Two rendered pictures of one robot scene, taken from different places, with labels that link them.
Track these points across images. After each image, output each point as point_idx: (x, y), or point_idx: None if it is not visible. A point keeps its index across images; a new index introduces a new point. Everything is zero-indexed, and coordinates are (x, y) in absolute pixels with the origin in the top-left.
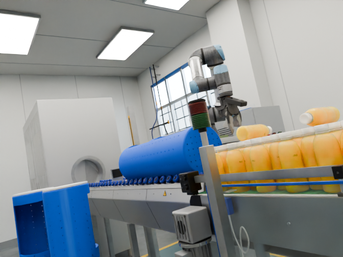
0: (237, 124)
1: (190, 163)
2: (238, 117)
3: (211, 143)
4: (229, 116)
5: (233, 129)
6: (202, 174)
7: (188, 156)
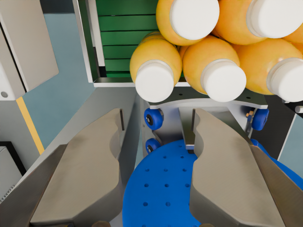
0: (120, 150)
1: (279, 165)
2: (79, 181)
3: (185, 213)
4: (273, 212)
5: (201, 108)
6: (266, 114)
7: (300, 185)
